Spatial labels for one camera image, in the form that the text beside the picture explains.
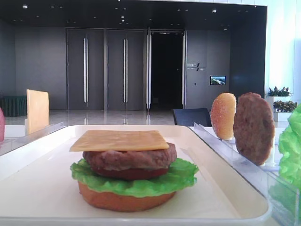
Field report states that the grey double door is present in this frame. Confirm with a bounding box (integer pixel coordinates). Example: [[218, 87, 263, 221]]
[[107, 30, 144, 110], [67, 29, 104, 110]]

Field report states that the lower potted plant box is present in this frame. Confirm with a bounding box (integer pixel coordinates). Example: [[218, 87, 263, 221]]
[[273, 100, 297, 122]]

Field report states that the standing orange cheese slice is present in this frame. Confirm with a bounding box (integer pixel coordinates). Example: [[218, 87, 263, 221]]
[[25, 89, 49, 135]]

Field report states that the open grey door leaf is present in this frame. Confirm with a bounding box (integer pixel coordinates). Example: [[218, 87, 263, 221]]
[[146, 28, 152, 111]]

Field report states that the upper potted plant box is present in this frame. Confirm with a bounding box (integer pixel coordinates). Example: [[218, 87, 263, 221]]
[[267, 87, 292, 110]]

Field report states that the standing red tomato slice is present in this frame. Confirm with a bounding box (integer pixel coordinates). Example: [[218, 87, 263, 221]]
[[0, 108, 5, 142]]

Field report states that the wall display screen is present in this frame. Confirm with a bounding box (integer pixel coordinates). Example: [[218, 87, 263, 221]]
[[210, 76, 226, 86]]

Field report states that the clear acrylic left rack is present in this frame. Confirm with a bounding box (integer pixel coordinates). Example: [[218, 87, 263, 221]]
[[0, 122, 65, 156]]

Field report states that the green skirted table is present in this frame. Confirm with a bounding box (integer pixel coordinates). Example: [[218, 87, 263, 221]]
[[0, 96, 27, 117]]

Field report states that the grey double door left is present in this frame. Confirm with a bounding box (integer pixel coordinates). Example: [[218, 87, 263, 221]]
[[67, 29, 104, 110]]

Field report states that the clear acrylic right rack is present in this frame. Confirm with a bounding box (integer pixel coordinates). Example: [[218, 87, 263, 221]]
[[190, 123, 301, 226]]

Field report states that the green lettuce leaf on burger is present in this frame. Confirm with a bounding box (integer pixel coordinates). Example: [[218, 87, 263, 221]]
[[70, 158, 198, 198]]

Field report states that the standing brown meat patty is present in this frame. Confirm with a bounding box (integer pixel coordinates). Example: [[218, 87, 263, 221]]
[[233, 92, 275, 165]]

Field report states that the brown meat patty on burger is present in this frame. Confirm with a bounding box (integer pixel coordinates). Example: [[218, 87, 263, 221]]
[[83, 143, 177, 171]]

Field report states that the cream plastic serving tray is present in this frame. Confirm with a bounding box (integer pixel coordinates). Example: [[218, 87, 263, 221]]
[[0, 125, 272, 226]]

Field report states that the potted plant box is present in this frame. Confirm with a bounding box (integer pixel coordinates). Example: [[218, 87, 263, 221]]
[[267, 87, 292, 110], [273, 100, 297, 122]]

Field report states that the green lettuce in rack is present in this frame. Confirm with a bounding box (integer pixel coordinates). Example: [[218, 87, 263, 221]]
[[270, 106, 301, 213]]

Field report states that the grey double door middle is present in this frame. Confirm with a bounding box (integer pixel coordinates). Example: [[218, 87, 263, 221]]
[[107, 30, 144, 110]]

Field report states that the black chair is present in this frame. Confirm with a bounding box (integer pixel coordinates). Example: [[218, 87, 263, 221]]
[[173, 108, 212, 127]]

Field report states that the red tomato slice on burger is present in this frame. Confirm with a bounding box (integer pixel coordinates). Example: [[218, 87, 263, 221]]
[[92, 168, 169, 180]]

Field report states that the clear acrylic rack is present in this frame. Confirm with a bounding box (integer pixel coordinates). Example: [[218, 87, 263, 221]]
[[0, 122, 65, 156], [190, 123, 301, 226]]

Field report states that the bottom burger bun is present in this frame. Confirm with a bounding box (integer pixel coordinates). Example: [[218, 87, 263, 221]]
[[78, 182, 175, 212]]

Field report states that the orange cheese slice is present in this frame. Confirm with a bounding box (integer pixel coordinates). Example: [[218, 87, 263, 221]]
[[25, 89, 49, 135], [70, 130, 169, 152]]

